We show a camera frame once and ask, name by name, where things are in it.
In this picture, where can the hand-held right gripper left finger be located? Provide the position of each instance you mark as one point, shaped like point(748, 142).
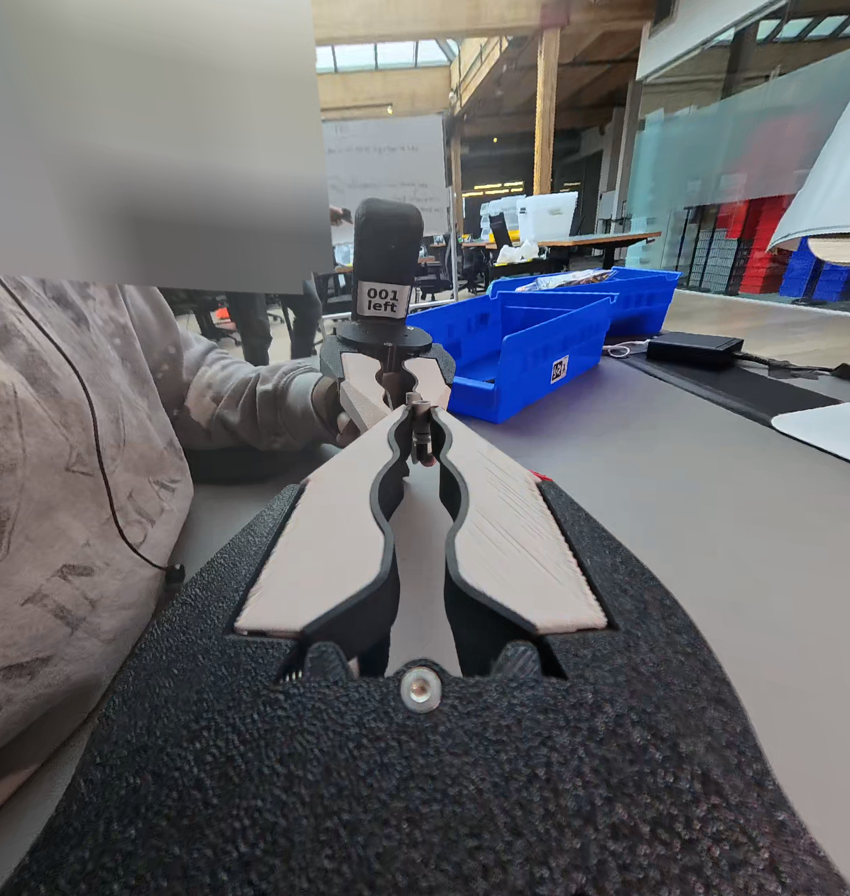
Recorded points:
point(327, 546)

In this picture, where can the clear bag of toy parts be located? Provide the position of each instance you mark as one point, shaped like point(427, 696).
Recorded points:
point(565, 280)

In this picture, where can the person's left forearm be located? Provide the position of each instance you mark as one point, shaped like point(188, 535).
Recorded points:
point(250, 399)

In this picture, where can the white storage boxes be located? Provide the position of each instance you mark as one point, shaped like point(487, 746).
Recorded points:
point(544, 213)

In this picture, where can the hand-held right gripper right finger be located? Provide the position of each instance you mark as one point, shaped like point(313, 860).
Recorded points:
point(523, 553)

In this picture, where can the blue storage bin white label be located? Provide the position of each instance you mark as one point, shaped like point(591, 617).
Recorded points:
point(537, 350)

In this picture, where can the stacks of coloured storage crates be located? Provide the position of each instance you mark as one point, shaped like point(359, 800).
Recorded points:
point(754, 245)

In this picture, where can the large whiteboard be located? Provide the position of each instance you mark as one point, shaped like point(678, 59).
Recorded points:
point(383, 168)

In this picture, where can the person's left hand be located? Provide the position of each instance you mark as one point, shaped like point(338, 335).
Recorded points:
point(325, 402)

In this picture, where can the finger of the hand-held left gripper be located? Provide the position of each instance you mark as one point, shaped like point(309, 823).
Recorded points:
point(362, 392)
point(430, 381)

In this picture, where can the person's grey patterned sweatshirt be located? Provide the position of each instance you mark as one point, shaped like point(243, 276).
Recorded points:
point(61, 490)

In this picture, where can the long wooden work table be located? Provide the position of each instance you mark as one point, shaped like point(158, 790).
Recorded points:
point(607, 239)

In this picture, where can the black power adapter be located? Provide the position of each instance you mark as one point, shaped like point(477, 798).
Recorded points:
point(691, 348)

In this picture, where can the grey desk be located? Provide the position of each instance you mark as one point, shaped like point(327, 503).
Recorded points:
point(677, 525)

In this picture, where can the grey toy beam with pins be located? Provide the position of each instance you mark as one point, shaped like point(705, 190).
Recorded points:
point(419, 427)

